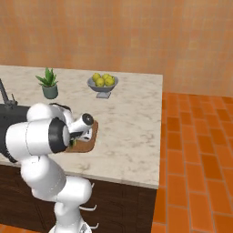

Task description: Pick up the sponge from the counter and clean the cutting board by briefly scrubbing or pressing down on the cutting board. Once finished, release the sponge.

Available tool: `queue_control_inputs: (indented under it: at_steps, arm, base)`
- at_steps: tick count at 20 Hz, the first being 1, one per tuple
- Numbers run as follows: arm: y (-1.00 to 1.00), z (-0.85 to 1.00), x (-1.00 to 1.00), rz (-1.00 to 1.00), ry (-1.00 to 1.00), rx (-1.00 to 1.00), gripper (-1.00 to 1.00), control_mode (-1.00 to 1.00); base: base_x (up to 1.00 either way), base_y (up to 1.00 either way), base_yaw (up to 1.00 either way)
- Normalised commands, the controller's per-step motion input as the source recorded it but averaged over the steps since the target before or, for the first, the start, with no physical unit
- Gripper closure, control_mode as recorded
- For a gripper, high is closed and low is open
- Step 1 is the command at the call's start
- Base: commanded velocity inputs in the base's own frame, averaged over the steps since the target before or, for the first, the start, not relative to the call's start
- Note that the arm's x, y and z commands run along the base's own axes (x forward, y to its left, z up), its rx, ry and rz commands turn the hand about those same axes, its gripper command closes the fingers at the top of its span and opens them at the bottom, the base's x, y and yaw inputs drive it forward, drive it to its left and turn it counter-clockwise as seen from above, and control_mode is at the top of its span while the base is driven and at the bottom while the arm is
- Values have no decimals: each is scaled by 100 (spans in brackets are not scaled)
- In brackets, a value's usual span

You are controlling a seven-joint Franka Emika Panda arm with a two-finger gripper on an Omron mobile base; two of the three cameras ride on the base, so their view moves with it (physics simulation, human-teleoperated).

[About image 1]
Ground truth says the brown wooden cutting board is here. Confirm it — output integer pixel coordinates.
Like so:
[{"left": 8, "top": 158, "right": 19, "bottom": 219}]
[{"left": 65, "top": 120, "right": 100, "bottom": 154}]

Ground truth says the black sink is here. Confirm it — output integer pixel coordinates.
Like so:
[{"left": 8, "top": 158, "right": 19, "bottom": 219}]
[{"left": 0, "top": 104, "right": 32, "bottom": 164}]

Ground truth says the dark tap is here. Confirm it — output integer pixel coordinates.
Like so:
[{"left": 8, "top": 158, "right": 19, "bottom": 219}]
[{"left": 0, "top": 78, "right": 18, "bottom": 107}]

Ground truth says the dark wooden cupboard run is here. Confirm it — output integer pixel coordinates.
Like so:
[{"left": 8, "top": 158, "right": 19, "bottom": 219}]
[{"left": 0, "top": 163, "right": 157, "bottom": 233}]

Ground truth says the grey footed fruit bowl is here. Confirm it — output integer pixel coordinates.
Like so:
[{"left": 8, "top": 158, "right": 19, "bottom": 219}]
[{"left": 86, "top": 76, "right": 119, "bottom": 99}]

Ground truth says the green plant in grey-green pot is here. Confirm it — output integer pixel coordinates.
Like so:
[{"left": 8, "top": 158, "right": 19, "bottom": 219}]
[{"left": 35, "top": 66, "right": 59, "bottom": 100}]

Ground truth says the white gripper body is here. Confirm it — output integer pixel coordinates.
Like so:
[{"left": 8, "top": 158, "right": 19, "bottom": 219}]
[{"left": 79, "top": 128, "right": 93, "bottom": 143}]

